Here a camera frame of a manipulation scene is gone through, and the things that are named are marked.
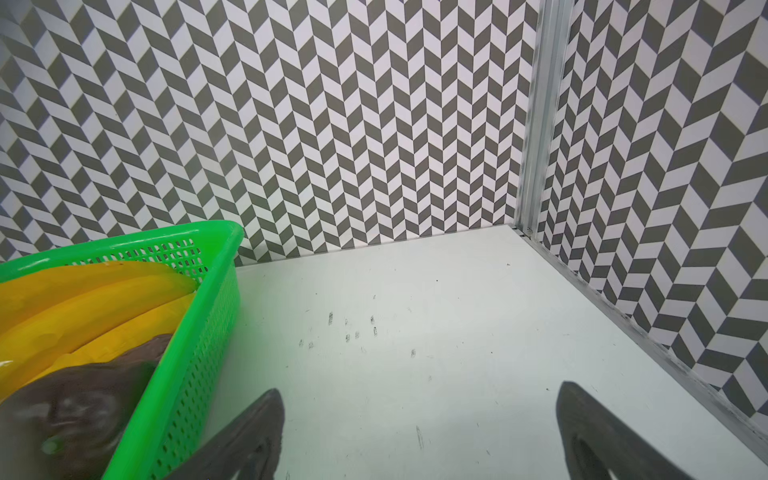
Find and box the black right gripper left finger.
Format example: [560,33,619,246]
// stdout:
[167,389,285,480]

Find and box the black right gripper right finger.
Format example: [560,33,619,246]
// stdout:
[556,381,690,479]

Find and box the dark purple fake fruit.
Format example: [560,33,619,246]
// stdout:
[1,334,172,479]

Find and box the green plastic basket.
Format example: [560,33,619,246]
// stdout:
[1,220,244,479]

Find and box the yellow fake banana bunch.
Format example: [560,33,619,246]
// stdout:
[1,261,198,399]

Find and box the aluminium corner post right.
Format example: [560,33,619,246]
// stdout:
[515,1,574,238]

